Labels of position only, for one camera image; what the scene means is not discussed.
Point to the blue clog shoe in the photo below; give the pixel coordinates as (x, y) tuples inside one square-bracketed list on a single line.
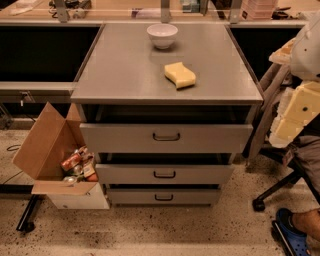
[(292, 241)]

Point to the grey bottom drawer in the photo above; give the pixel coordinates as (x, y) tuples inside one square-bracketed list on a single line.
[(163, 196)]

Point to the silver can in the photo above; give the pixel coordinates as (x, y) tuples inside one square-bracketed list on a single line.
[(70, 179)]

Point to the brown cardboard box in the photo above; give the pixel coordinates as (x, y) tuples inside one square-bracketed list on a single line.
[(51, 140)]

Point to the grey top drawer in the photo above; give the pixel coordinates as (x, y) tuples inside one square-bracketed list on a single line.
[(165, 138)]

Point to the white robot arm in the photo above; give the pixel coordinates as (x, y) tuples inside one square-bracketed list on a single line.
[(302, 53)]

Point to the black desk leg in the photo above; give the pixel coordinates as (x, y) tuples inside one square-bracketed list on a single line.
[(26, 223)]

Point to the grey drawer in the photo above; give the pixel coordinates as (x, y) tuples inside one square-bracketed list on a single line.
[(163, 196), (165, 138), (163, 174)]

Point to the white ceramic bowl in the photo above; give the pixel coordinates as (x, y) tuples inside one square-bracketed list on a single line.
[(162, 35)]

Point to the pink stacked trays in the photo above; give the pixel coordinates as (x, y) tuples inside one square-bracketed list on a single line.
[(257, 9)]

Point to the red snack packet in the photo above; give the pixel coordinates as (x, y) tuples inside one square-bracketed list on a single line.
[(71, 162)]

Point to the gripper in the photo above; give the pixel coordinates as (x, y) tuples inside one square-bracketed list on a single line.
[(307, 55)]

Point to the grey middle drawer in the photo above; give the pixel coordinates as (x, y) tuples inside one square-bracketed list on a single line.
[(163, 174)]

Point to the yellow sponge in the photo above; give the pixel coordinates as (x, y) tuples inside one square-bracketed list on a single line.
[(180, 75)]

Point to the grey drawer cabinet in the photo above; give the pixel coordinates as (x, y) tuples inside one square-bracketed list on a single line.
[(123, 82)]

